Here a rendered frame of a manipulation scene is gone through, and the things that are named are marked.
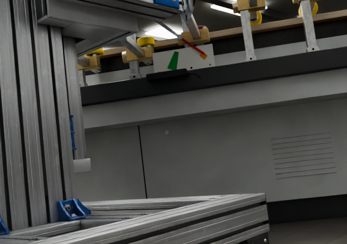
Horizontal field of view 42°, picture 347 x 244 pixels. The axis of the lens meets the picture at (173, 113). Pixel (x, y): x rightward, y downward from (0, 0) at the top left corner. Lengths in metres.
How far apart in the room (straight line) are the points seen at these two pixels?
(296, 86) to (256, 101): 0.17
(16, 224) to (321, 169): 1.44
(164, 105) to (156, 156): 0.31
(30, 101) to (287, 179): 1.34
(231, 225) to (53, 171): 0.41
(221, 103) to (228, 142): 0.26
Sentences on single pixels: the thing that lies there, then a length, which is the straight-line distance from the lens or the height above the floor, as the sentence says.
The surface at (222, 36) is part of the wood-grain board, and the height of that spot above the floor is 0.87.
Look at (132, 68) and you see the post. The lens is 1.96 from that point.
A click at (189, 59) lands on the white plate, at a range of 1.91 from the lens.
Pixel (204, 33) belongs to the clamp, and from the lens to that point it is 1.93.
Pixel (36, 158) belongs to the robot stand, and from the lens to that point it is 1.03.
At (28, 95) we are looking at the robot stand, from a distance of 1.05.
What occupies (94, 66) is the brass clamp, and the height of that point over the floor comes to 0.78.
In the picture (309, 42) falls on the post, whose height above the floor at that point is 0.74.
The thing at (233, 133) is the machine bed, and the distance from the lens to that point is 2.08.
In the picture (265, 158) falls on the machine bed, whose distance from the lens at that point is 2.08.
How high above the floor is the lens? 0.33
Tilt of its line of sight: 6 degrees up
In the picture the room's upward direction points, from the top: 7 degrees counter-clockwise
